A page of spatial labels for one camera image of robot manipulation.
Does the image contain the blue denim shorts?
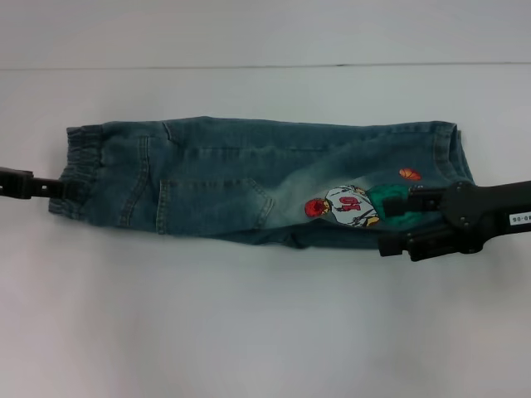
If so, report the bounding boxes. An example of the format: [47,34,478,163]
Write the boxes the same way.
[48,119,476,252]

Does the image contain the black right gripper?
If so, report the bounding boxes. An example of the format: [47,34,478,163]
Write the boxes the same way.
[377,179,531,263]

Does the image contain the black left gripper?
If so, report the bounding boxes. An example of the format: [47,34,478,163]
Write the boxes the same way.
[0,166,87,204]

